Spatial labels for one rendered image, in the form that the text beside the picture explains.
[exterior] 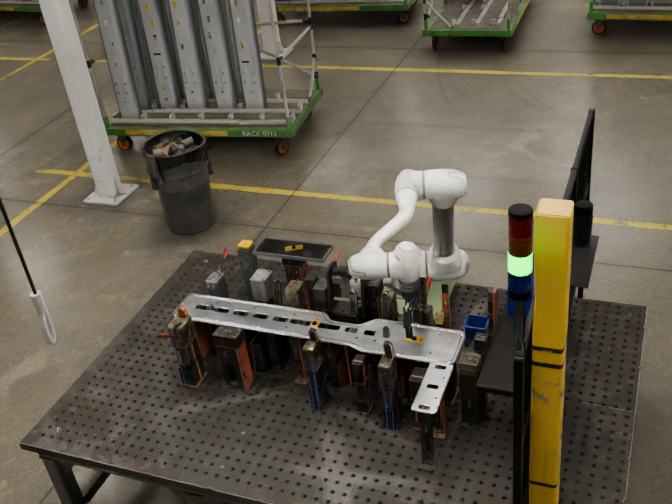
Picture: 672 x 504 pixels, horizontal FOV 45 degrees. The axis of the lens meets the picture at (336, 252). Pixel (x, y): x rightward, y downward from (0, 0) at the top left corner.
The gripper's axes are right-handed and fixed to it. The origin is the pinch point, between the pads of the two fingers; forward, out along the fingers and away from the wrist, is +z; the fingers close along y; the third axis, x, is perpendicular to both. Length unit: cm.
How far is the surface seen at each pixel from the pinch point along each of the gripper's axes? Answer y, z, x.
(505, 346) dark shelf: -0.5, 4.2, 39.0
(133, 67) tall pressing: -359, 42, -386
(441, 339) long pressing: -2.3, 7.2, 11.4
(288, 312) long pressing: -5, 7, -62
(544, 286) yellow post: 52, -68, 61
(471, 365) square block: 17.0, 1.3, 29.1
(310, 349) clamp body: 21.6, 2.5, -39.0
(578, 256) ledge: -13, -36, 65
